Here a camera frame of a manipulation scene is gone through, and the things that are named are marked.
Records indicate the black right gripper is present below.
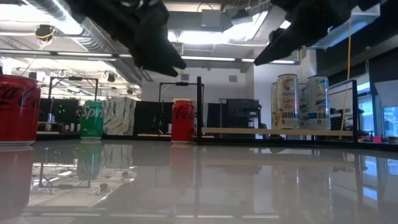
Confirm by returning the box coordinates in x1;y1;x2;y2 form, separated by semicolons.
253;0;384;67

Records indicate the glowing blue window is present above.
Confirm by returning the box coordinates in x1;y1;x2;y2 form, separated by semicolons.
382;106;398;138

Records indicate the black metal frame stand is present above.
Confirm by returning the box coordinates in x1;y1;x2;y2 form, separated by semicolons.
158;81;205;136

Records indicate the white green patterned cloth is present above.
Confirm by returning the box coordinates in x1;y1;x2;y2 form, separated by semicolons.
102;97;137;136

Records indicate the silver ribbed ceiling duct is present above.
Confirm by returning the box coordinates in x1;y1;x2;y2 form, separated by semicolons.
27;0;144;83

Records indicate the gray ceiling box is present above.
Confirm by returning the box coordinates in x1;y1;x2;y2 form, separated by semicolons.
200;9;223;32

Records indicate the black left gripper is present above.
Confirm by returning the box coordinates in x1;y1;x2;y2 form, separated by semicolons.
65;0;188;78

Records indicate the white pineapple Celsius can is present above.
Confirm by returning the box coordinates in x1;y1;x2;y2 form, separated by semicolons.
276;73;301;130

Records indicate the white ceiling hood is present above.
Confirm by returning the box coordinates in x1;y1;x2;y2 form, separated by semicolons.
310;4;381;50

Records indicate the black frame wooden shelf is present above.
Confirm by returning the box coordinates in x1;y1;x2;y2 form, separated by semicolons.
196;76;358;146

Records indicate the black partition panel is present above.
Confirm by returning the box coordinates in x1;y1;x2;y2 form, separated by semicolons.
133;101;175;136

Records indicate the white blue Arctic Celsius can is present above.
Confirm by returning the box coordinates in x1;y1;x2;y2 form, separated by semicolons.
298;82;309;130
306;75;331;131

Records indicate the white yellow Celsius can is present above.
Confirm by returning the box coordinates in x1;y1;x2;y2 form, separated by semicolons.
270;82;280;130

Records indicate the black cabinet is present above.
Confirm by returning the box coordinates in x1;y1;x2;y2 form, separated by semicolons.
225;98;261;139

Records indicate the black screen panel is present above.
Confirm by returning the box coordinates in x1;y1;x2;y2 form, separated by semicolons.
39;98;80;132

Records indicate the long ceiling tube light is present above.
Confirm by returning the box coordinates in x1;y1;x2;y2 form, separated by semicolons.
118;53;301;65

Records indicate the black yellow ceiling reel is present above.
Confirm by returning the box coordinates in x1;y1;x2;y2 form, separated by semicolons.
34;24;57;42

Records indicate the green Sprite can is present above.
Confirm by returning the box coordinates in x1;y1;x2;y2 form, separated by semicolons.
80;100;104;141

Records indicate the red cola can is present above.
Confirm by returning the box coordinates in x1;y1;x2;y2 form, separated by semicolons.
0;74;42;147
170;99;196;144

